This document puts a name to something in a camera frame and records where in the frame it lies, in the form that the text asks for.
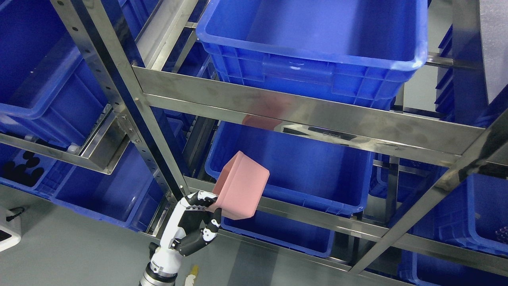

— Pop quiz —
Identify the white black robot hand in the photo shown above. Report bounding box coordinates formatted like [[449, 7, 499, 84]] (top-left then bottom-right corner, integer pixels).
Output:
[[150, 191, 221, 275]]

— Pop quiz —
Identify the pink plastic storage box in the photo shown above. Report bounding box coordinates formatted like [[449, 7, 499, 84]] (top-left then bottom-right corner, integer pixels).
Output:
[[207, 151, 270, 220]]

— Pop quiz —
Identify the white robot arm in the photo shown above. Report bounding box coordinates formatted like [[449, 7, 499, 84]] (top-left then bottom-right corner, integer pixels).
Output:
[[139, 242, 183, 286]]

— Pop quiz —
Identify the bottom blue shelf crate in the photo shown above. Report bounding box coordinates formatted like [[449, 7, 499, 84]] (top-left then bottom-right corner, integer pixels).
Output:
[[221, 211, 335, 257]]

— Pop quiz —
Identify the blue shelf crate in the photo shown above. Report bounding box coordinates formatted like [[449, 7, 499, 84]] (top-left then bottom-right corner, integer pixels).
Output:
[[221, 211, 335, 257], [196, 0, 428, 110], [411, 174, 508, 255], [205, 122, 374, 216]]

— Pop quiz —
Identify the middle blue shelf crate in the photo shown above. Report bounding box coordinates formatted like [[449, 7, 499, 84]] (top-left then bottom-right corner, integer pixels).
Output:
[[205, 122, 374, 216]]

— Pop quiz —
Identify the top blue shelf crate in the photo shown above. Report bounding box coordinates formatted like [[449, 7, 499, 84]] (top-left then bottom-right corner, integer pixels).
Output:
[[196, 0, 428, 110]]

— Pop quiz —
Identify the right blue shelf crate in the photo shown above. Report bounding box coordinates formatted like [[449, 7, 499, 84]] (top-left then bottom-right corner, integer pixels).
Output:
[[411, 174, 508, 255]]

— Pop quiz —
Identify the steel shelf rack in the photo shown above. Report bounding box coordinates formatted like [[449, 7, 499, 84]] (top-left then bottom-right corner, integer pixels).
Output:
[[1, 0, 507, 277]]

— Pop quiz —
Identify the left lower blue crate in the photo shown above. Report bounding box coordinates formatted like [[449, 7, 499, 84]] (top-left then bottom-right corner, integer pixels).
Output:
[[0, 143, 165, 232]]

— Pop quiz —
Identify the white device on floor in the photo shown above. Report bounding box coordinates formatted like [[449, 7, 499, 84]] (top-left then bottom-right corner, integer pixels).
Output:
[[0, 206, 25, 252]]

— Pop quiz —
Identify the left upper blue crate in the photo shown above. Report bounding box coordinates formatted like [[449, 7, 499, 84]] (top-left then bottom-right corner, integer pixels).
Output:
[[0, 0, 108, 147]]

